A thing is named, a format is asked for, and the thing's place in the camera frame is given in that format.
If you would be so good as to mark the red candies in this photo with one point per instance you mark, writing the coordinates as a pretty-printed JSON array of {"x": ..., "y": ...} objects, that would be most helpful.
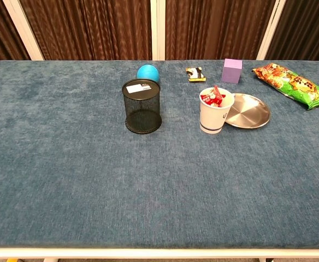
[{"x": 212, "y": 98}]

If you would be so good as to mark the white paper cup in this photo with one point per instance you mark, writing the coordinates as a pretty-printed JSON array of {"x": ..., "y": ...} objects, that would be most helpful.
[{"x": 211, "y": 117}]

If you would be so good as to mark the black mesh pen holder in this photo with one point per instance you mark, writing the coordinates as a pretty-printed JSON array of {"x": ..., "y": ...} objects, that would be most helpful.
[{"x": 141, "y": 109}]

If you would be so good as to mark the blue ball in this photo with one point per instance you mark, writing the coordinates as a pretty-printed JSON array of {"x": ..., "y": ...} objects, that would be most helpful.
[{"x": 148, "y": 72}]

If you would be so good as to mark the blue table cloth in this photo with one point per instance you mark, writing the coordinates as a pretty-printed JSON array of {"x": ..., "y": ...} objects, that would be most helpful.
[{"x": 94, "y": 177}]

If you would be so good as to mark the round steel plate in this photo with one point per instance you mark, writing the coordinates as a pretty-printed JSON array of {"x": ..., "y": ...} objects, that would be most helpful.
[{"x": 249, "y": 112}]

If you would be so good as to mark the purple cube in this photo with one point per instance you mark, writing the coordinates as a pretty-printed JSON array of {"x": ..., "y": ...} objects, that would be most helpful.
[{"x": 231, "y": 72}]

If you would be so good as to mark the green orange snack bag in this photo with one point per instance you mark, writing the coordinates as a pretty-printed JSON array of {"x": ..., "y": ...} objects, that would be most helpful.
[{"x": 293, "y": 83}]

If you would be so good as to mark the white table frame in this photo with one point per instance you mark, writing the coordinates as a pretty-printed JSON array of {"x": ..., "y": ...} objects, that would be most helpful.
[{"x": 148, "y": 253}]

